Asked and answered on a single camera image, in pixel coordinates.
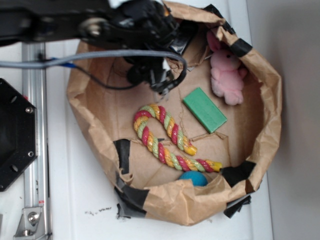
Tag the multicolour twisted rope toy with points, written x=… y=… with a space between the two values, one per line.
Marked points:
x=184 y=159

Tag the pink plush bunny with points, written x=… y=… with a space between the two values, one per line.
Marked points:
x=226 y=72

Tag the green rectangular block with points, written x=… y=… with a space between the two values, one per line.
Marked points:
x=204 y=110

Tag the aluminium extrusion rail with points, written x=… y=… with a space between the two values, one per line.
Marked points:
x=35 y=222

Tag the brown paper bag bin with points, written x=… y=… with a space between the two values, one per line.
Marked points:
x=245 y=145

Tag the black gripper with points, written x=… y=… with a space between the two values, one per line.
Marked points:
x=147 y=29

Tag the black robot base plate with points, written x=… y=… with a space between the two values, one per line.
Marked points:
x=17 y=134

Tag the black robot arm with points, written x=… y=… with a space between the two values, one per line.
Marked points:
x=41 y=21

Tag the white tray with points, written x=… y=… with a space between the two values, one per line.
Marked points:
x=84 y=204

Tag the blue ball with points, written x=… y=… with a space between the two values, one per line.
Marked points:
x=197 y=178

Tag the black box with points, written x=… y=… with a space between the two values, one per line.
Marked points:
x=186 y=32

